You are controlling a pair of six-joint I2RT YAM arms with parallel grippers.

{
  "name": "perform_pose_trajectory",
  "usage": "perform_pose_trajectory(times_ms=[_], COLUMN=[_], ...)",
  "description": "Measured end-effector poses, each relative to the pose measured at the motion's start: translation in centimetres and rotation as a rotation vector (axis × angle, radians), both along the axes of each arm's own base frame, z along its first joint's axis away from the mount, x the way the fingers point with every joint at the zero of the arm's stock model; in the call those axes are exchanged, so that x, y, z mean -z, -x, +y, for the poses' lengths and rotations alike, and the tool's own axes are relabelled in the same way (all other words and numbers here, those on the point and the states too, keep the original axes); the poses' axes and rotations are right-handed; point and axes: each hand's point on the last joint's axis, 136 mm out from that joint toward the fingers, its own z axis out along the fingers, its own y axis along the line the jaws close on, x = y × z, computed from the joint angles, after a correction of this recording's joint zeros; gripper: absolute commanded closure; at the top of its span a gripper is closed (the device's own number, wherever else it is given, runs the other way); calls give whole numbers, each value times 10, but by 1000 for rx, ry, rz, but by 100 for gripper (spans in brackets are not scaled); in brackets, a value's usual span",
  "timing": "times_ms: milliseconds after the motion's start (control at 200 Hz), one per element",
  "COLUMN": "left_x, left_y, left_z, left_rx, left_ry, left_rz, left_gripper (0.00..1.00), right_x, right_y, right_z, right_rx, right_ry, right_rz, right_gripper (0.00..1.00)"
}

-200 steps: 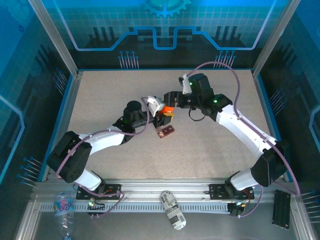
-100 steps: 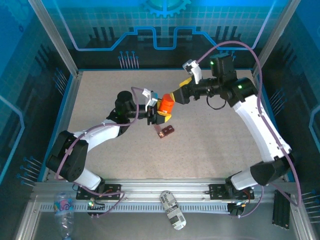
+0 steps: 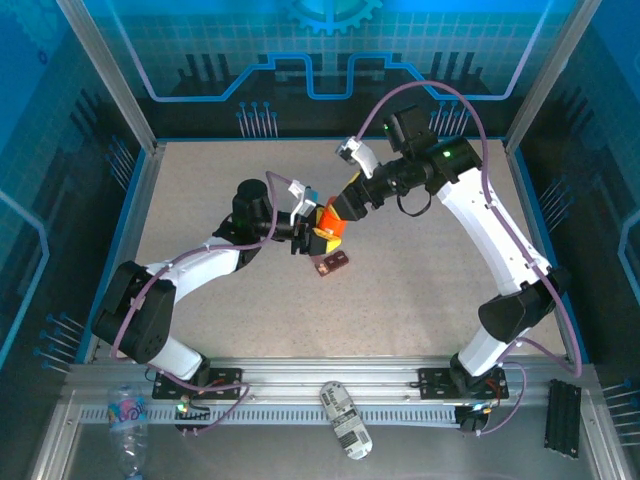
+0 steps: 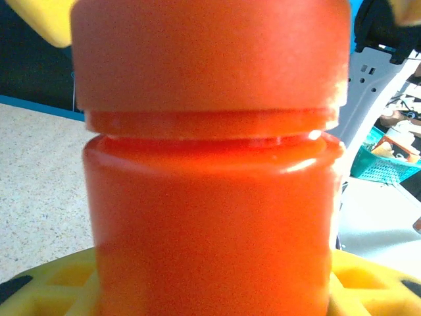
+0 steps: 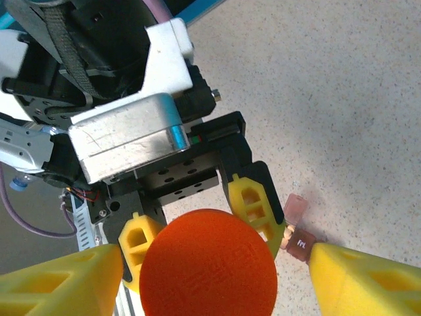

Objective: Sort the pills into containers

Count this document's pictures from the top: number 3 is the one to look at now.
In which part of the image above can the blue table border strip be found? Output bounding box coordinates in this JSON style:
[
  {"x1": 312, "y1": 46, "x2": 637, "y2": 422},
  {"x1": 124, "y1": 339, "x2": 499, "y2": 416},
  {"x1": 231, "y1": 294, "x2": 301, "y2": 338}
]
[{"x1": 505, "y1": 142, "x2": 589, "y2": 364}]

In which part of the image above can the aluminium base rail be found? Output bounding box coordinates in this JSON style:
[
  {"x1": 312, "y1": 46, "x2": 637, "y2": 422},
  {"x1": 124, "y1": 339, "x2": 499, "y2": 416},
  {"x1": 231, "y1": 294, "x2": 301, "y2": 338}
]
[{"x1": 62, "y1": 354, "x2": 599, "y2": 404}]

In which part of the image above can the orange pill bottle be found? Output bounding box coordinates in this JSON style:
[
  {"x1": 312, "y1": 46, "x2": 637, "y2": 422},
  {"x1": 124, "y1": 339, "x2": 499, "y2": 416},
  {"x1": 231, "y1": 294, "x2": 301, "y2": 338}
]
[{"x1": 318, "y1": 197, "x2": 349, "y2": 240}]

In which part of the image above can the thin black cable loop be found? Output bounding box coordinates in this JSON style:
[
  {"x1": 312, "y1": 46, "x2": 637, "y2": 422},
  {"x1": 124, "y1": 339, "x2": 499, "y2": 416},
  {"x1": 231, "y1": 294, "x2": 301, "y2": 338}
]
[{"x1": 397, "y1": 191, "x2": 432, "y2": 219}]

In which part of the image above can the dark red weekly pill organizer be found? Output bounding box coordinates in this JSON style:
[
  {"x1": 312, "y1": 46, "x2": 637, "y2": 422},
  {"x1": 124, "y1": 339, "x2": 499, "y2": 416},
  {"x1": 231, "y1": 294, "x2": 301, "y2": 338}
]
[{"x1": 312, "y1": 251, "x2": 351, "y2": 278}]

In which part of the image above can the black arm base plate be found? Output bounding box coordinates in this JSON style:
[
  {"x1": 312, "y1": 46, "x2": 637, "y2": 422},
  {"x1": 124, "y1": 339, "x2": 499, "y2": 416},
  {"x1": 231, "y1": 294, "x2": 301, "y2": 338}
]
[
  {"x1": 417, "y1": 367, "x2": 511, "y2": 401},
  {"x1": 151, "y1": 367, "x2": 245, "y2": 401}
]

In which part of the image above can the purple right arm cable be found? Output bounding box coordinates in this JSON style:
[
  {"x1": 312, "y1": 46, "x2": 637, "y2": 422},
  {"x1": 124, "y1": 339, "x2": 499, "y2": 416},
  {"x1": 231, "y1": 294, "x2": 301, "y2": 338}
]
[{"x1": 355, "y1": 79, "x2": 584, "y2": 437}]

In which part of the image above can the aluminium side rail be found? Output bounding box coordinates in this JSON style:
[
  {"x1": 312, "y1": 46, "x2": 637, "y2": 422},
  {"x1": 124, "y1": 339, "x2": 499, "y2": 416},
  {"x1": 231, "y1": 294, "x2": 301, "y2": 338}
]
[{"x1": 74, "y1": 142, "x2": 167, "y2": 364}]

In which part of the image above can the black connector bracket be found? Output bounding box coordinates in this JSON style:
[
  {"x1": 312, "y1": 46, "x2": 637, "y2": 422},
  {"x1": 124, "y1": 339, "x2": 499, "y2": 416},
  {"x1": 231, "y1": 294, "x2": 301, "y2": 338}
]
[
  {"x1": 453, "y1": 403, "x2": 491, "y2": 435},
  {"x1": 172, "y1": 397, "x2": 214, "y2": 437}
]

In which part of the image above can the slotted grey cable duct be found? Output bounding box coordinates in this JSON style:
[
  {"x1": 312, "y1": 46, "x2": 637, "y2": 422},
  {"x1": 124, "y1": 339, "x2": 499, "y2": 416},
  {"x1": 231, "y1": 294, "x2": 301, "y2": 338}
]
[{"x1": 77, "y1": 403, "x2": 476, "y2": 426}]

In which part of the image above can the aluminium frame post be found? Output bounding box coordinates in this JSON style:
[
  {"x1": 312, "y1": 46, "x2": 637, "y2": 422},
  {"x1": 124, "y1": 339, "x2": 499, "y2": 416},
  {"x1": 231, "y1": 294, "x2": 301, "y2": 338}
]
[
  {"x1": 53, "y1": 0, "x2": 169, "y2": 154},
  {"x1": 503, "y1": 0, "x2": 605, "y2": 154}
]

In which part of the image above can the clear plastic water bottle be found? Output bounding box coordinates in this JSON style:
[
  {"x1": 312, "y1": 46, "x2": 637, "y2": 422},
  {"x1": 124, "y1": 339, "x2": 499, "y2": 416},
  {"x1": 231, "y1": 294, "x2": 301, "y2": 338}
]
[{"x1": 107, "y1": 384, "x2": 150, "y2": 480}]

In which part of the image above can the black extrusion bar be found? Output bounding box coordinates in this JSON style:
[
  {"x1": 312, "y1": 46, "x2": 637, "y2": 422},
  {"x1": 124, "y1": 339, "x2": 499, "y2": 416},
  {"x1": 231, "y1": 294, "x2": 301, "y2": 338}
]
[{"x1": 543, "y1": 378, "x2": 584, "y2": 459}]

